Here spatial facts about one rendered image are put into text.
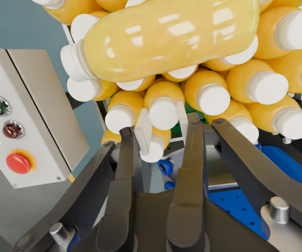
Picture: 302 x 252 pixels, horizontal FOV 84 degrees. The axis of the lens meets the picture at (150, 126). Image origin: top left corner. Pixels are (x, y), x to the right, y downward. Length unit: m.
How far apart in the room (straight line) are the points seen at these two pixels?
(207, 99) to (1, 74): 0.26
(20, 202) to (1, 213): 0.39
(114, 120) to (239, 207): 0.31
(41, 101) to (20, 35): 1.39
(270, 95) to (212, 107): 0.07
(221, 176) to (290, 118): 0.16
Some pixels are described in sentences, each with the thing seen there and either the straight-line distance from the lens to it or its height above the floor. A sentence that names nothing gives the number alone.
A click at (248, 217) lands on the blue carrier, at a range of 0.41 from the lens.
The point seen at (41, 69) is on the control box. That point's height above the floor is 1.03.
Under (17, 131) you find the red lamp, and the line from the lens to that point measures 0.29.
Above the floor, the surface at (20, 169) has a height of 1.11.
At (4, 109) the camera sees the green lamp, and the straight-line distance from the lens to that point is 0.29.
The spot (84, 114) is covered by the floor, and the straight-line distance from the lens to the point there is 1.54.
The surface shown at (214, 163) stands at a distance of 0.39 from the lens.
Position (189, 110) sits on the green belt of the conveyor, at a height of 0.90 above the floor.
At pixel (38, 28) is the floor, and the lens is 1.59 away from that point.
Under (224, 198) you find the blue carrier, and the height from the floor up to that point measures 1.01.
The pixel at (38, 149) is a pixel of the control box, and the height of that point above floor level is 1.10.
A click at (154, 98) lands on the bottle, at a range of 0.24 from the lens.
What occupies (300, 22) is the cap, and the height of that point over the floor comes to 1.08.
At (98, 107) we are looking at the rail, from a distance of 0.36.
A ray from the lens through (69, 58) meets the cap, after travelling 0.20.
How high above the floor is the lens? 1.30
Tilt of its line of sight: 66 degrees down
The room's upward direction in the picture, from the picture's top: 168 degrees counter-clockwise
